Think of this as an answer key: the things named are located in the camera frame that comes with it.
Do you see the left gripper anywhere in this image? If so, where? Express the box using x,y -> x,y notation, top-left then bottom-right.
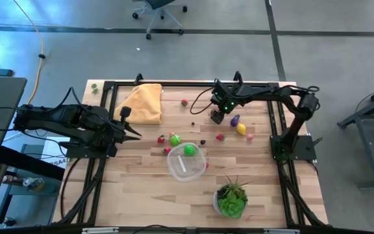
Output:
107,106 -> 142,157

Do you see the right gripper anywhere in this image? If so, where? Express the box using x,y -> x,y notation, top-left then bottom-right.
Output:
210,79 -> 242,125

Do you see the clear plastic container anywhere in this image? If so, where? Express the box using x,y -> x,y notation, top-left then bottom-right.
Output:
166,142 -> 208,183

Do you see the yellow-orange folded cloth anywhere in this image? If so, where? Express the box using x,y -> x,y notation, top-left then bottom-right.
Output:
113,83 -> 164,125

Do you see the white paper label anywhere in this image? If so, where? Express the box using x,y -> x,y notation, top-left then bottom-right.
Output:
40,136 -> 71,170

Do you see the white faceted pot with succulents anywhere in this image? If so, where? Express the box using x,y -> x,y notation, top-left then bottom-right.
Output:
212,174 -> 252,220

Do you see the office chair base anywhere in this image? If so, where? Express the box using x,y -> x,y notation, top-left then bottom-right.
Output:
131,0 -> 189,41

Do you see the black rig crossbar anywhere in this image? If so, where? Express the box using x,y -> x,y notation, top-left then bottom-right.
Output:
0,223 -> 374,234

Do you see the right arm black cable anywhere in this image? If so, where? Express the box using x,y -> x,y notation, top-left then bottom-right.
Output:
189,86 -> 216,116

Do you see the black aluminium table frame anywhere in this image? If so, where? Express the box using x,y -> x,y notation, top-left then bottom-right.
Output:
52,80 -> 329,228

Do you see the yellow power cable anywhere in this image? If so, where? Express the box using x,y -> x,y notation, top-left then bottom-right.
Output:
12,0 -> 47,105

